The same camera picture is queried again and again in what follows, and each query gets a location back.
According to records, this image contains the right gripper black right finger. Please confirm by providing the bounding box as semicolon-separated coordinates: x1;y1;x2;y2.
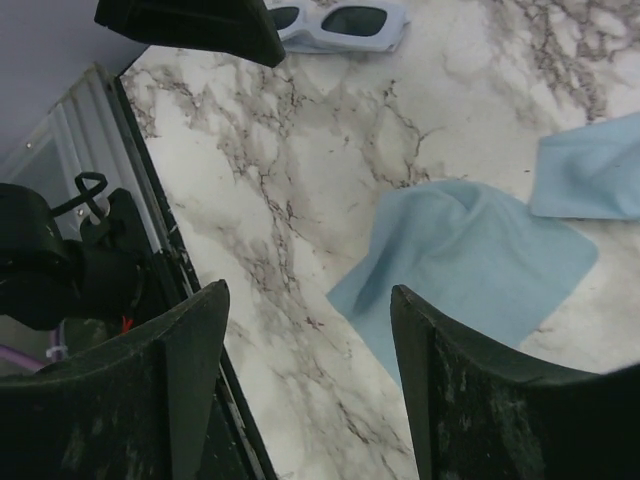
391;286;639;479

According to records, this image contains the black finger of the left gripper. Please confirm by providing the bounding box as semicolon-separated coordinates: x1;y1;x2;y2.
94;0;285;67

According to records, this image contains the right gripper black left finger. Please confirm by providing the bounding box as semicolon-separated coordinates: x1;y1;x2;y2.
1;280;230;479

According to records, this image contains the light blue cleaning cloth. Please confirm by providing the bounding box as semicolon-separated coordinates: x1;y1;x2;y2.
327;180;598;381

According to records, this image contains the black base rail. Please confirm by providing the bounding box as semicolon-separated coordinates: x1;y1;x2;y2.
0;74;281;480

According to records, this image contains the aluminium extrusion rail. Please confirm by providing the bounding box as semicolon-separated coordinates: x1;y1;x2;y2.
1;64;168;252

